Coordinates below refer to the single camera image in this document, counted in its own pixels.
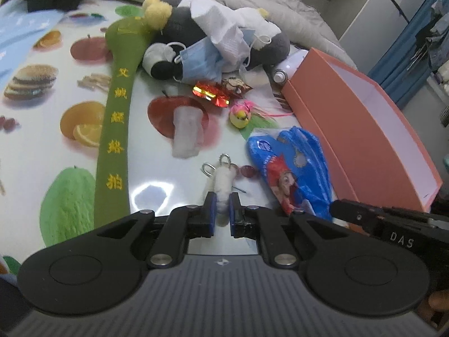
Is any white spray bottle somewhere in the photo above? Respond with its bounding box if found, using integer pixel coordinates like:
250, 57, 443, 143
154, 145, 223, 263
272, 49, 308, 85

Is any blue curtain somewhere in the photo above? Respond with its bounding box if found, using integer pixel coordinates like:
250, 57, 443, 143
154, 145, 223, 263
368, 0, 448, 109

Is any fruit print plastic sheet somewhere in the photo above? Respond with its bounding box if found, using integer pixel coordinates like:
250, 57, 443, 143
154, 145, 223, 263
0, 0, 310, 278

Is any blue surgical face mask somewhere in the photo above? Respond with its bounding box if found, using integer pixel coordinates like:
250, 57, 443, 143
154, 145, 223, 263
164, 27, 278, 85

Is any orange cardboard box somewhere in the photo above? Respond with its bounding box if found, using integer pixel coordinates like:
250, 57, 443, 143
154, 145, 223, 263
281, 49, 442, 211

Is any brown snack wrapper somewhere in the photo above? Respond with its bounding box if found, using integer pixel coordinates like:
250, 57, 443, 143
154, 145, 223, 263
221, 76, 253, 97

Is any red gold foil packet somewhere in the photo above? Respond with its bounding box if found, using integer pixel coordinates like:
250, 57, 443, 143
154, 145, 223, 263
192, 81, 231, 108

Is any small panda plush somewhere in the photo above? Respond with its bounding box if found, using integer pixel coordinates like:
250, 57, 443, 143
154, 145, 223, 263
141, 42, 186, 81

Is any blue plastic snack bag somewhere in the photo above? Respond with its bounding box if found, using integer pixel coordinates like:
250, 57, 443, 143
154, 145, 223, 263
247, 126, 333, 221

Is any yellow pink feathered toy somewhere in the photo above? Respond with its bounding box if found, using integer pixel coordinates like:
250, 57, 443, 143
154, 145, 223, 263
229, 100, 270, 129

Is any light blue star bedsheet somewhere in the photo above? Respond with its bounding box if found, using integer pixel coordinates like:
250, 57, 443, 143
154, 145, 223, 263
0, 0, 64, 88

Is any white fluffy keychain toy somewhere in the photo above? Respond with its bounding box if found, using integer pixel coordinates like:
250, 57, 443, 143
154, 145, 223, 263
201, 154, 238, 215

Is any grey white penguin plush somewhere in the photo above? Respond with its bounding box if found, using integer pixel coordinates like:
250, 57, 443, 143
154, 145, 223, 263
142, 0, 290, 69

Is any green fabric massage stick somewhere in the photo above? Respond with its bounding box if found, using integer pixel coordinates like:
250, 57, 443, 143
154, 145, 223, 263
94, 17, 155, 228

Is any white cloth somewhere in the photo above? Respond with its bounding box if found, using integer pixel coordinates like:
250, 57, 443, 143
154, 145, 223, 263
190, 0, 250, 69

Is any person's right hand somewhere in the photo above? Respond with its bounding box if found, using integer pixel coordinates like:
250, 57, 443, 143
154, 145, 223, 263
421, 290, 449, 322

